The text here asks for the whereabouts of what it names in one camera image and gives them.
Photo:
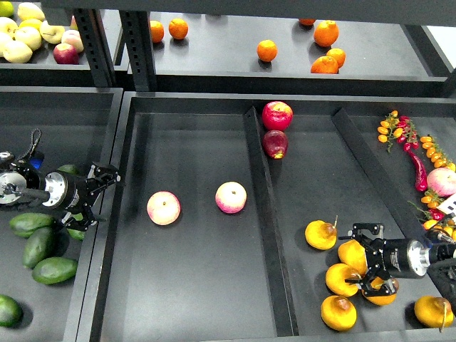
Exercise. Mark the black bin tray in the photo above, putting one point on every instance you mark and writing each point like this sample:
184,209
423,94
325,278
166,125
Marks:
202,278
78,127

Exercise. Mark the black bin divider right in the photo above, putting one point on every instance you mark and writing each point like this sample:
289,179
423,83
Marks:
386,186

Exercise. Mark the black shelf post right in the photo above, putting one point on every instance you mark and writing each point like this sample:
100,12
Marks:
138,40

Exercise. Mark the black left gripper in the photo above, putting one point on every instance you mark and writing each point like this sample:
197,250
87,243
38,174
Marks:
77,192

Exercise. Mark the pink apple centre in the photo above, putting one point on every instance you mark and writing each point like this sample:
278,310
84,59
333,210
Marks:
231,197

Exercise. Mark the yellow-green apple with stem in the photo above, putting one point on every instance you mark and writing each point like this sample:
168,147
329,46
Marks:
51,33

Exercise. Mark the orange on shelf left edge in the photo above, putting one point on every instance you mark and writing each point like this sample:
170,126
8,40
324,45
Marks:
157,31

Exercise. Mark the red apple on left shelf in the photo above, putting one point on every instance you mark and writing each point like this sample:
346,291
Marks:
65,53

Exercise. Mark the bright red apple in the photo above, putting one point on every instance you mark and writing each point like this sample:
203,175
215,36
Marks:
277,115

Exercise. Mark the black shelf post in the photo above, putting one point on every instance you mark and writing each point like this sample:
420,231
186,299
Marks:
92,32
138,40

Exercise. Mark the yellow-green apple front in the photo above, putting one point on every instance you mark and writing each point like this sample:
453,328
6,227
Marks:
17,52

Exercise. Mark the yellow pear bottom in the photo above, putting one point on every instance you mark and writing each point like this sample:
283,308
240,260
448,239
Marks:
338,313

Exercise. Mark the pink apple left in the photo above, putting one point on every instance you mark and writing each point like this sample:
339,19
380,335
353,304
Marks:
163,208

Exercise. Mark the green avocado long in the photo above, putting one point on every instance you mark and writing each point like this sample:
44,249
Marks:
39,246

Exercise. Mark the black bin divider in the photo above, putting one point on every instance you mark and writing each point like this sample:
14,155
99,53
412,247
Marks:
282,304
386,186

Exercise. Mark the green avocado corner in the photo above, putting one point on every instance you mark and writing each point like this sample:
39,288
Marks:
11,311

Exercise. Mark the orange cherry tomato bunch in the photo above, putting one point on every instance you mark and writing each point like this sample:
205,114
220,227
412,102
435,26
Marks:
389,130

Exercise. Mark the green avocado top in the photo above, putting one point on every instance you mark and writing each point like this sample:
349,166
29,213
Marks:
70,169

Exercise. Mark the orange tomato vine right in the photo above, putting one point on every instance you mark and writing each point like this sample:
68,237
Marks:
435,153

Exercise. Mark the dark red apple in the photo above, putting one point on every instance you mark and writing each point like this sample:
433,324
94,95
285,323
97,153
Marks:
275,144

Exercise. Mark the green avocado flat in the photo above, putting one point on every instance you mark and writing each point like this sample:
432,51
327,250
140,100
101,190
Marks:
24,225

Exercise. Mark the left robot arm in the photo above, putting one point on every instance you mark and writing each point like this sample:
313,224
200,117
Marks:
22,183

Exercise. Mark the black left bin tray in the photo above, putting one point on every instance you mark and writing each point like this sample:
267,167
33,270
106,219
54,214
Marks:
78,127

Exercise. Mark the white label card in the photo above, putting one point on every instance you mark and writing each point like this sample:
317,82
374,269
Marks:
448,206

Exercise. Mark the red cherry tomato bunch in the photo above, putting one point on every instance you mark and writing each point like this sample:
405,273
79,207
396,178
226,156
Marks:
409,136

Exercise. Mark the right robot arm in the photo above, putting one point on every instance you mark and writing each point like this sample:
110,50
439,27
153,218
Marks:
437,260

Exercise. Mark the peach on left shelf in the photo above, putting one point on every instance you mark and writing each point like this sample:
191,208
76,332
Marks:
73,37

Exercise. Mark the green avocado lower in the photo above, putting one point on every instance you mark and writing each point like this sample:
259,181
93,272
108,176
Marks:
54,270

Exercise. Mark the black middle bin tray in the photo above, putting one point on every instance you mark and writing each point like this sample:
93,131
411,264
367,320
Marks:
202,278

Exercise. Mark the pink apple right bin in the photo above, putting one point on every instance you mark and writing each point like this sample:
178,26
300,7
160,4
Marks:
442,182

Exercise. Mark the yellow pear with stem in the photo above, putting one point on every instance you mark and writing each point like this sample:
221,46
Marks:
379,300

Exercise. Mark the red chili pepper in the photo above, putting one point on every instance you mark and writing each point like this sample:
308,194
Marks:
421,183

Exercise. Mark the black shelf post left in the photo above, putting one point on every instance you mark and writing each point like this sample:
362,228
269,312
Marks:
92,32

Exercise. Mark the black bin divider centre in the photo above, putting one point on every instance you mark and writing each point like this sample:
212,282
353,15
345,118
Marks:
282,304

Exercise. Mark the pink apple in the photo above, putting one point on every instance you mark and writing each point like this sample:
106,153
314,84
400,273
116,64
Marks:
163,208
231,197

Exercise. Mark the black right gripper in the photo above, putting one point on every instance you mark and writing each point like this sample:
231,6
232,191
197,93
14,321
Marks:
395,254

